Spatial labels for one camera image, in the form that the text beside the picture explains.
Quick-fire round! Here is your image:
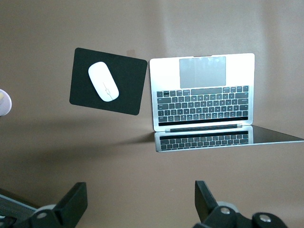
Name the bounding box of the pink pen cup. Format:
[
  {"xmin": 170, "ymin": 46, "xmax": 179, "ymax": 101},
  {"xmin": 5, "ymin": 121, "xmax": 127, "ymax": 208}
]
[{"xmin": 0, "ymin": 89, "xmax": 13, "ymax": 117}]

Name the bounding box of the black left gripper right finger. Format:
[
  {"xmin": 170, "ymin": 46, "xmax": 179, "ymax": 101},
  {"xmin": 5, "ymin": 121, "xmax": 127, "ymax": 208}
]
[{"xmin": 192, "ymin": 180, "xmax": 289, "ymax": 228}]

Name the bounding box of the black mouse pad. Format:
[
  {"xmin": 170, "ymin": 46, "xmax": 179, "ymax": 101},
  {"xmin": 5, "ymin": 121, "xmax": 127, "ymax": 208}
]
[{"xmin": 69, "ymin": 47, "xmax": 148, "ymax": 116}]

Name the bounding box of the silver laptop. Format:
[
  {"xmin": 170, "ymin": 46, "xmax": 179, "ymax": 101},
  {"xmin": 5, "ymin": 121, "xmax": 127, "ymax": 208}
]
[{"xmin": 149, "ymin": 53, "xmax": 304, "ymax": 153}]

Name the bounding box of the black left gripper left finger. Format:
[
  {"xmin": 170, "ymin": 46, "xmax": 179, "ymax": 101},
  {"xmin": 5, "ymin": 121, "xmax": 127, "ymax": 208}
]
[{"xmin": 0, "ymin": 182, "xmax": 88, "ymax": 228}]

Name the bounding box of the white computer mouse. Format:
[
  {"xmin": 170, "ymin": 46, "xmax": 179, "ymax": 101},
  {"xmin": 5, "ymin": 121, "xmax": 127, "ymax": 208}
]
[{"xmin": 87, "ymin": 61, "xmax": 120, "ymax": 103}]

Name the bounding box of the metal mesh desk tray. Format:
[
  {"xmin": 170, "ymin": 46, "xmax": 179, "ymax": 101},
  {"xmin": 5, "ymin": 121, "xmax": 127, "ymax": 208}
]
[{"xmin": 0, "ymin": 187, "xmax": 38, "ymax": 219}]

